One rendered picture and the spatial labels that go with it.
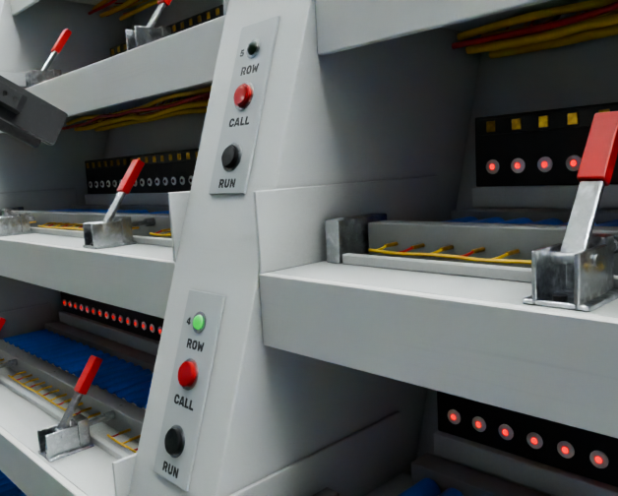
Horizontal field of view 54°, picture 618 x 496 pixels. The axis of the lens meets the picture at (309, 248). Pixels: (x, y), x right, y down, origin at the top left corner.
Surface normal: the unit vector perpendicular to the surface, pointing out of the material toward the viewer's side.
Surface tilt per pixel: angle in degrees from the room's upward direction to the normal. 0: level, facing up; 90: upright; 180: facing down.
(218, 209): 90
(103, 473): 19
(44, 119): 90
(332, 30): 109
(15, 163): 90
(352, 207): 90
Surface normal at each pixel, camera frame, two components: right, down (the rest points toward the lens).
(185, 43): -0.72, 0.13
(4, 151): 0.69, 0.06
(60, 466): -0.06, -0.99
